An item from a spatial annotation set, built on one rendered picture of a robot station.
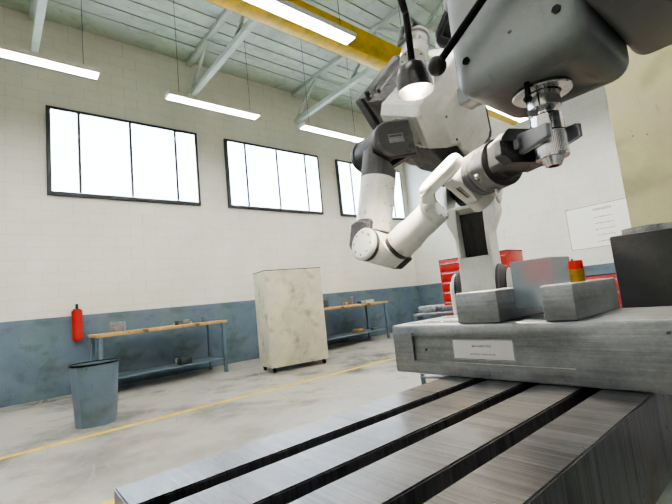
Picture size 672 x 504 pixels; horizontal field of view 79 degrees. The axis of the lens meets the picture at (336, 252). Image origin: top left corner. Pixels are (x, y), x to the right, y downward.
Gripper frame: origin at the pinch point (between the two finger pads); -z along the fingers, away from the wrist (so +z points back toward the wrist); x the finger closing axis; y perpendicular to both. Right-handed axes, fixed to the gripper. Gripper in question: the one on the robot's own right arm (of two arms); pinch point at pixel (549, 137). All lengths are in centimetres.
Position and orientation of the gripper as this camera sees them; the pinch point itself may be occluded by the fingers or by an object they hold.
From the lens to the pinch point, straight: 72.4
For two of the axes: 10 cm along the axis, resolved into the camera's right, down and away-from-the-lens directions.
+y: 1.0, 9.9, -1.1
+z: -2.6, 1.3, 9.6
